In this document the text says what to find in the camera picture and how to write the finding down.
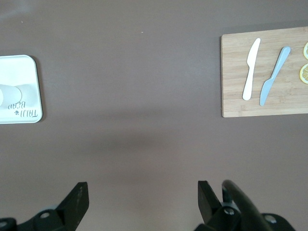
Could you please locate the white paper cup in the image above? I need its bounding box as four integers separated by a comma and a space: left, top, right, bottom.
0, 84, 23, 109

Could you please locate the white bear print tray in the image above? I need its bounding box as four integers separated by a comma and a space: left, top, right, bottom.
0, 54, 43, 125

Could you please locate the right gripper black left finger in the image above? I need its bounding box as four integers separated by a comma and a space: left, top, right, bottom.
18, 182, 90, 231

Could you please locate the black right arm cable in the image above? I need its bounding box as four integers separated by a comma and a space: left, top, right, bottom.
221, 180, 269, 231

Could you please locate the bamboo cutting board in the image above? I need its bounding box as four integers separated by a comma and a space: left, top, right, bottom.
220, 26, 308, 118

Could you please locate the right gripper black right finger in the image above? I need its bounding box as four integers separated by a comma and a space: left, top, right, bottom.
194, 180, 242, 231

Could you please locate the brown table cover mat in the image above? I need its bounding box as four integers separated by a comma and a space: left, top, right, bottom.
0, 0, 308, 231

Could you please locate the white plastic knife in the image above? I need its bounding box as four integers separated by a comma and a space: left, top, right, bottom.
242, 38, 261, 101

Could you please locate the grey plastic knife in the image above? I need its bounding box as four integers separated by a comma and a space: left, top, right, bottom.
259, 46, 291, 107

